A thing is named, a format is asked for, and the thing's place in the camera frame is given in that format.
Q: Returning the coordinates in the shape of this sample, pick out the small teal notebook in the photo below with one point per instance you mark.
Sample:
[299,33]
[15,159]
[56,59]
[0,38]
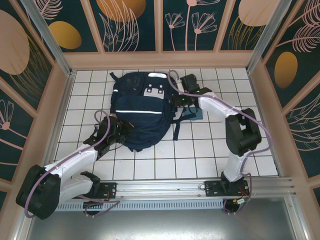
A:
[198,115]

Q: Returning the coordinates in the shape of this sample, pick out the wall panel orange oval pink feathers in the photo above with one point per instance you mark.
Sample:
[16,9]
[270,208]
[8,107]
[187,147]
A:
[300,75]

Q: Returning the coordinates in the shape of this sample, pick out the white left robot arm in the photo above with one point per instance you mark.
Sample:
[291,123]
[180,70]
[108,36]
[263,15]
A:
[70,160]

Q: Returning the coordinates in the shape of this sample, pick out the wall panel with pink leaf outlines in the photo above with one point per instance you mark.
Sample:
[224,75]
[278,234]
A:
[307,130]

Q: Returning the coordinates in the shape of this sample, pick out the wall panel orange circle and leaves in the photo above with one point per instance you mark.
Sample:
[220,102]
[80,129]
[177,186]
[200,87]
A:
[147,30]

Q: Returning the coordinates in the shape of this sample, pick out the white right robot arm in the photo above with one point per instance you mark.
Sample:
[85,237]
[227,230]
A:
[240,130]

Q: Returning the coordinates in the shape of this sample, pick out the wall panel with single flower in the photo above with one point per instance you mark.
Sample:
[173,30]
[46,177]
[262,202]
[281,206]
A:
[15,155]

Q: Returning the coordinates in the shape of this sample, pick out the wall panel with orange oval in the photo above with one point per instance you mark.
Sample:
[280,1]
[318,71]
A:
[75,15]

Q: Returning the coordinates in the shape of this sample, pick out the grey metal base sheet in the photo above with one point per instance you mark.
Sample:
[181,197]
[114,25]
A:
[160,227]

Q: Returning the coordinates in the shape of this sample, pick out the wall panel pink circle gold leaves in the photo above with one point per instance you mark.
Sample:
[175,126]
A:
[235,15]

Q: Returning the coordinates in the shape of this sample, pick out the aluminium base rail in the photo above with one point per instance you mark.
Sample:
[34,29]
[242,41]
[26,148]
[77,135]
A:
[160,187]

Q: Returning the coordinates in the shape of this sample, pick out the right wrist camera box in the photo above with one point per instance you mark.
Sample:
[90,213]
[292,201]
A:
[188,81]

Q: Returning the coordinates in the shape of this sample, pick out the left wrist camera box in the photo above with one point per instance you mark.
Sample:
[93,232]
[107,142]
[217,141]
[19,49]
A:
[113,125]

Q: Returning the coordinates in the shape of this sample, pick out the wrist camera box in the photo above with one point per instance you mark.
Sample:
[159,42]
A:
[113,125]
[188,81]

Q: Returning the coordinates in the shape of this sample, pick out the aluminium corner post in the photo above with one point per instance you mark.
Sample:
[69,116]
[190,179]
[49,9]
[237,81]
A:
[48,37]
[266,37]

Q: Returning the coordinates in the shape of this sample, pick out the navy blue student backpack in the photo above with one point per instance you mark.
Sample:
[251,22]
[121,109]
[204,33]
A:
[140,125]

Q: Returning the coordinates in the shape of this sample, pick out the wall panel with pink flowers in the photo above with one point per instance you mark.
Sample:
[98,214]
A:
[190,42]

